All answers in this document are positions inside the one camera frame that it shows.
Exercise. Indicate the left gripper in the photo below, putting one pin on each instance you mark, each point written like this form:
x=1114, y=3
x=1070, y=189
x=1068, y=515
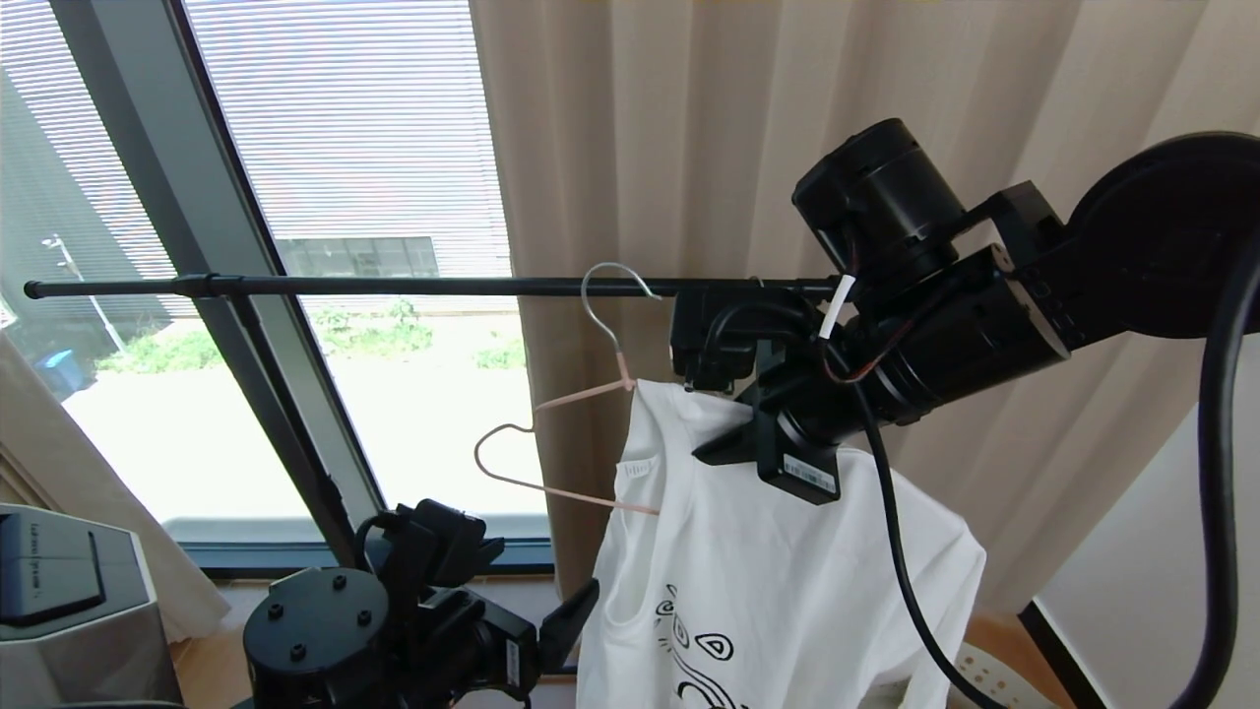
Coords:
x=472, y=650

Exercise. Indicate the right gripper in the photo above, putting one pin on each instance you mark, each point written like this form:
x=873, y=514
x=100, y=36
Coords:
x=965, y=345

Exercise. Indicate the white printed t-shirt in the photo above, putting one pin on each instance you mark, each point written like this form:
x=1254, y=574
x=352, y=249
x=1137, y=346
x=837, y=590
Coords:
x=787, y=571

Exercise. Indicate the pink clothes hanger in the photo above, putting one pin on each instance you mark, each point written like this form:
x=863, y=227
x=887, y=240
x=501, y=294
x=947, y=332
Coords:
x=591, y=394

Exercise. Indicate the white laundry basket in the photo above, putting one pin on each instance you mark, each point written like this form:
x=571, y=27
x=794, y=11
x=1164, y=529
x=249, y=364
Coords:
x=989, y=679

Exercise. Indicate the black clothes rack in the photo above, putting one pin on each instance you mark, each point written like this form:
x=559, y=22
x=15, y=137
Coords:
x=394, y=287

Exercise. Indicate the beige curtain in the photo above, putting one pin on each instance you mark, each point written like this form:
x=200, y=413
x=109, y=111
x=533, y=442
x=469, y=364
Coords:
x=689, y=148
x=59, y=443

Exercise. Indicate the window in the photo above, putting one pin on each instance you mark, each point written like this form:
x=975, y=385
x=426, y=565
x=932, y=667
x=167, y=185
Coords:
x=374, y=128

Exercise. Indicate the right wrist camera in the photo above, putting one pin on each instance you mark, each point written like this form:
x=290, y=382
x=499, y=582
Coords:
x=689, y=340

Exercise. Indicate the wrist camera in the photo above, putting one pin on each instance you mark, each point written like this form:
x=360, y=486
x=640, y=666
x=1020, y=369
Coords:
x=443, y=537
x=689, y=340

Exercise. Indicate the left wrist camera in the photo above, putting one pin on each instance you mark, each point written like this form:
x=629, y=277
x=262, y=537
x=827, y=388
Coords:
x=443, y=537

